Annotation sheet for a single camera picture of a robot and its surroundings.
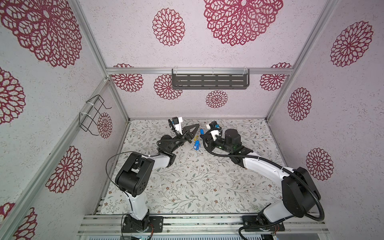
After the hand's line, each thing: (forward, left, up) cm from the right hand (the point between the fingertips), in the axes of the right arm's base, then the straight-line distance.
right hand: (201, 133), depth 80 cm
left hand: (+3, +2, +3) cm, 4 cm away
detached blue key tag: (-1, 0, +2) cm, 2 cm away
